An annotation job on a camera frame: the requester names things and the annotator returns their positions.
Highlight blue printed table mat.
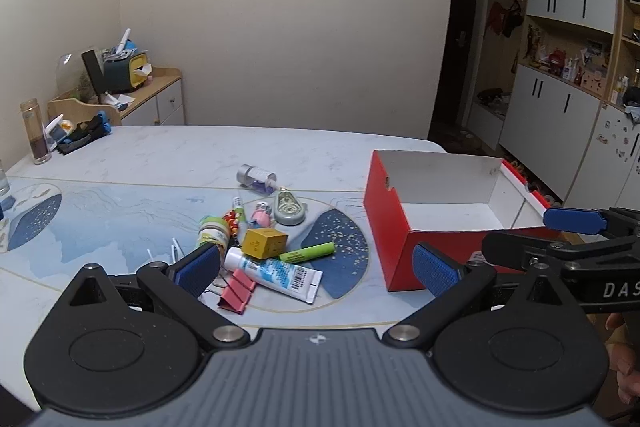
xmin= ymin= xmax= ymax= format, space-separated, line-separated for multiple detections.
xmin=0 ymin=177 xmax=381 ymax=328

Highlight black and blue item pile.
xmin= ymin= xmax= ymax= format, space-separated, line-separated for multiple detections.
xmin=44 ymin=111 xmax=113 ymax=156

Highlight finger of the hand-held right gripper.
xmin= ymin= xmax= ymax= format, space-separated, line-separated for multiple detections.
xmin=542 ymin=206 xmax=640 ymax=239
xmin=481 ymin=229 xmax=640 ymax=274

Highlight green highlighter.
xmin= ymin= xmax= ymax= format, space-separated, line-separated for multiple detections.
xmin=278 ymin=242 xmax=336 ymax=264

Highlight white sticker-covered cabinet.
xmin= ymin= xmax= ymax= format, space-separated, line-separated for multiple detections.
xmin=565 ymin=99 xmax=640 ymax=212

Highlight grey correction tape dispenser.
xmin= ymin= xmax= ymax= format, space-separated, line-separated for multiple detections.
xmin=272 ymin=190 xmax=307 ymax=226

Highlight pink binder clip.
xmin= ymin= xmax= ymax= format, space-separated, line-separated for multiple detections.
xmin=216 ymin=286 xmax=252 ymax=315

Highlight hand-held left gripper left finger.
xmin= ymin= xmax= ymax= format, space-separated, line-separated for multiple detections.
xmin=62 ymin=243 xmax=251 ymax=352

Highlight red hanging bag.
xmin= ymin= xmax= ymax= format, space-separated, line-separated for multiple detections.
xmin=487 ymin=0 xmax=523 ymax=38

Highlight dark clothing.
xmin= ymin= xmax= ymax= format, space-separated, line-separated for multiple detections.
xmin=622 ymin=87 xmax=640 ymax=122

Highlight white wooden-top side cabinet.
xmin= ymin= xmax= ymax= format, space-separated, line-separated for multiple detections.
xmin=107 ymin=67 xmax=186 ymax=126

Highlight clear plastic dome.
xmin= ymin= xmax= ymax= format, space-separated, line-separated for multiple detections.
xmin=54 ymin=51 xmax=93 ymax=104

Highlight person's right hand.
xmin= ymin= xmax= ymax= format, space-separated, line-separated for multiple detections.
xmin=602 ymin=313 xmax=640 ymax=405

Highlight small yellow box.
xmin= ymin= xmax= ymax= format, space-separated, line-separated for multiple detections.
xmin=241 ymin=228 xmax=289 ymax=260

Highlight pink pig toy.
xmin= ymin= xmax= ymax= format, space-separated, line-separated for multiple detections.
xmin=250 ymin=202 xmax=273 ymax=229

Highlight white sunglasses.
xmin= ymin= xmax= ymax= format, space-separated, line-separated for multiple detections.
xmin=147 ymin=237 xmax=187 ymax=265

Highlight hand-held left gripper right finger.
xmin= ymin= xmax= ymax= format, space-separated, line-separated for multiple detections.
xmin=382 ymin=243 xmax=581 ymax=350

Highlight green-lid jar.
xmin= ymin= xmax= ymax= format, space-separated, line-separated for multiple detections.
xmin=196 ymin=215 xmax=232 ymax=253

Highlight dark wooden door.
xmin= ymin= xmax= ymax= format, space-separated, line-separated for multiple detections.
xmin=429 ymin=0 xmax=488 ymax=128

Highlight wooden desk organizer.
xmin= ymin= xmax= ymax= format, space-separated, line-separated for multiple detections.
xmin=47 ymin=89 xmax=123 ymax=125

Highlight white lip balm stick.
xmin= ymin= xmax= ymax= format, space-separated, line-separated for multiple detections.
xmin=231 ymin=195 xmax=248 ymax=230

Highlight white tube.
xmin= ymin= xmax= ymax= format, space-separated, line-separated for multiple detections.
xmin=223 ymin=247 xmax=323 ymax=304

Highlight red cardboard box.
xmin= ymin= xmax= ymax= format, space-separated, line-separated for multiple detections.
xmin=363 ymin=150 xmax=586 ymax=293

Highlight pink sticky note block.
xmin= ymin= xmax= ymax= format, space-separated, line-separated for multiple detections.
xmin=227 ymin=268 xmax=261 ymax=294

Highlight clear bottle silver cap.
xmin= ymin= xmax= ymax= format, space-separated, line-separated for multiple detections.
xmin=236 ymin=164 xmax=280 ymax=195

